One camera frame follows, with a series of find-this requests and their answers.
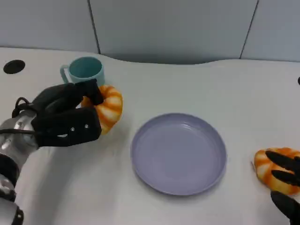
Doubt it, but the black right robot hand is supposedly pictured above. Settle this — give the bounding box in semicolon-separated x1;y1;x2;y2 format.
265;150;300;225

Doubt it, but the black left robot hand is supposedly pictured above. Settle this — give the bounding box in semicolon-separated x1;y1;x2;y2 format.
31;78;104;148

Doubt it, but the orange and white bread roll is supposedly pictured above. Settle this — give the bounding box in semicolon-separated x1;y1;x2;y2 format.
81;84;123;135
254;147;300;195

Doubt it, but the pale green mug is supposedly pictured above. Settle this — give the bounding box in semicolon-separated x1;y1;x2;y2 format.
60;57;105;88

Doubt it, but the lilac plate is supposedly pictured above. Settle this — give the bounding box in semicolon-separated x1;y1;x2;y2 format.
130;112;227;196

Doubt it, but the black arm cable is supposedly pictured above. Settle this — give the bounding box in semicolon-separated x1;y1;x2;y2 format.
0;97;38;136

